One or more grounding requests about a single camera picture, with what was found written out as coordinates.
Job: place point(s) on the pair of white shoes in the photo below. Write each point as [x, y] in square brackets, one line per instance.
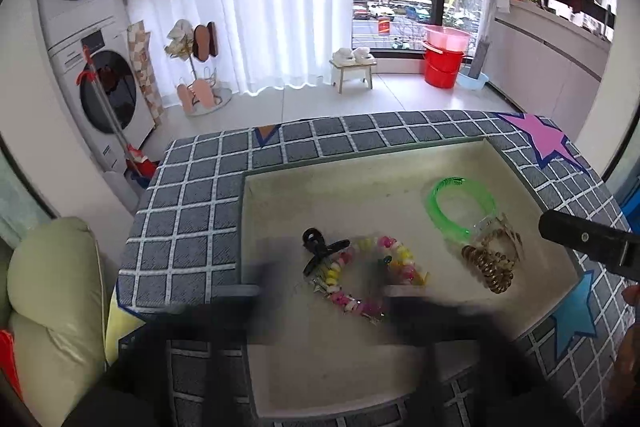
[352, 55]

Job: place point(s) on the small white wooden stool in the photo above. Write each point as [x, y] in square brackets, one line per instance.
[352, 72]

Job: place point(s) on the clear hair claw clip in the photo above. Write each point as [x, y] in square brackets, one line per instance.
[510, 236]

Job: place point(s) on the cream tray with green sides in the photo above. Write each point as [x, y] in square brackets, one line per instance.
[350, 197]

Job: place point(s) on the white low cabinet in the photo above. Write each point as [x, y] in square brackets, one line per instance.
[540, 62]

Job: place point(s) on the green translucent bangle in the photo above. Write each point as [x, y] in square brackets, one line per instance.
[437, 217]

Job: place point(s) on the metal slipper rack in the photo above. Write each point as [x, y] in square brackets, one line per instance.
[197, 72]

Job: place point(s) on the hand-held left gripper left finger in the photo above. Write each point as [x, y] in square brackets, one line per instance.
[235, 317]

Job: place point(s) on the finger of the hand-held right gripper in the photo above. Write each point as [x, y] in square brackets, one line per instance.
[585, 237]

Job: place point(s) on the black hair claw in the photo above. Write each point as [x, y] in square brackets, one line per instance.
[315, 242]

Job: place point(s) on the light blue basin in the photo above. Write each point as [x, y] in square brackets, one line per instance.
[474, 82]

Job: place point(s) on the pale green sofa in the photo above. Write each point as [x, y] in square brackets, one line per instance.
[55, 307]

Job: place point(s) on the grey leaning board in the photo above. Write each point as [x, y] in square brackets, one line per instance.
[481, 57]

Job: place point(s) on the white washing machine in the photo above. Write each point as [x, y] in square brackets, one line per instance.
[107, 92]

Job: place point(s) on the grey grid-patterned star cloth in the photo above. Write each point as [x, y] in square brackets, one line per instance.
[200, 207]

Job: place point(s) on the red plastic bucket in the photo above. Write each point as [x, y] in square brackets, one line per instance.
[442, 69]

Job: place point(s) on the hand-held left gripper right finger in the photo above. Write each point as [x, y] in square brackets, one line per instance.
[430, 314]

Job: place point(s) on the person's right hand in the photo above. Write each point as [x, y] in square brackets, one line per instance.
[627, 357]

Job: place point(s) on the pink plastic basin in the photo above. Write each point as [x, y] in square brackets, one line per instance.
[447, 38]

